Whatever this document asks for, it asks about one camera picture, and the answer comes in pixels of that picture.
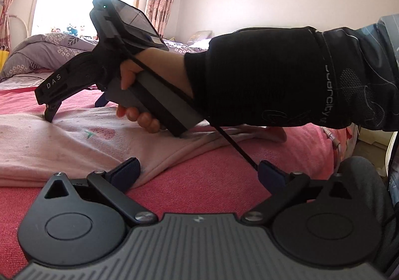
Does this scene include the beige printed cushion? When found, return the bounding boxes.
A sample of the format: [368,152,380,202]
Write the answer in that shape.
[187,30,214,45]

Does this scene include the person's right forearm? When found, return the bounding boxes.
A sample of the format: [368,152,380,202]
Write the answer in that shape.
[184,14,399,132]

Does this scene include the pink blanket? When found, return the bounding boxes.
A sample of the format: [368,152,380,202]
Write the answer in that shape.
[0,85,350,271]

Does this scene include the yellow bag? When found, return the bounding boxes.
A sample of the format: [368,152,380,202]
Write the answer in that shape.
[0,45,10,73]

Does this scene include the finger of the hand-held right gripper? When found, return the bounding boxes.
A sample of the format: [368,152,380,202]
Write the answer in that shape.
[44,102,63,122]
[94,93,109,108]

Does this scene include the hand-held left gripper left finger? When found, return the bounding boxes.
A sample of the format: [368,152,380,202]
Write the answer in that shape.
[44,157,158,227]

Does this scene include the person's right hand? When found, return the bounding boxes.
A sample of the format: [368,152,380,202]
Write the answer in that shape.
[117,49,194,133]

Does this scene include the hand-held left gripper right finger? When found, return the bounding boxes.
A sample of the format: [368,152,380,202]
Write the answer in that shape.
[241,160,356,227]

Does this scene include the pink white hula hoop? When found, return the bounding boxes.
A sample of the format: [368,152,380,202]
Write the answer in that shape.
[8,14,30,38]

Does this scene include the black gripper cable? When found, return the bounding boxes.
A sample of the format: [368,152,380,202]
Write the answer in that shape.
[125,46,259,171]

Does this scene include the pale pink strawberry print garment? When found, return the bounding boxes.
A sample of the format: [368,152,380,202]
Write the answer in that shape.
[0,106,287,189]

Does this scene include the purple patterned quilt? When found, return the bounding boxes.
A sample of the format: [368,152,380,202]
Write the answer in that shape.
[0,32,212,83]

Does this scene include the person's grey trouser leg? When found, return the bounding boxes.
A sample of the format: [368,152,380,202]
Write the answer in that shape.
[338,155,399,268]

